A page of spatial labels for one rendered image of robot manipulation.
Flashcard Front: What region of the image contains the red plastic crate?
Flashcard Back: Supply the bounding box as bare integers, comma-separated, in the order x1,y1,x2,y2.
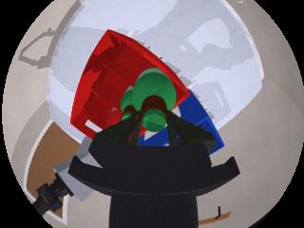
70,29,191,140

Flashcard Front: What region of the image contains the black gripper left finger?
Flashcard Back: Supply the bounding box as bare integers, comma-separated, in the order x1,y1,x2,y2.
92,110,142,145

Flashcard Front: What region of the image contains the green bottle with pale green label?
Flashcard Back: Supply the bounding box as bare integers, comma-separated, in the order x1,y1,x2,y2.
120,85,137,120
131,67,177,132

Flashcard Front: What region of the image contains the red bottle with pink label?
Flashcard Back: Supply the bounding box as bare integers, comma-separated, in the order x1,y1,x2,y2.
106,107,123,127

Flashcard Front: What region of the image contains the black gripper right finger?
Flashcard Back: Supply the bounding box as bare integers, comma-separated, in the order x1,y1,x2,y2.
167,110,216,154

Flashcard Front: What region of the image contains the blue plastic crate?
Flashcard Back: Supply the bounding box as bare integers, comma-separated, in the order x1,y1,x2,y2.
139,89,225,155

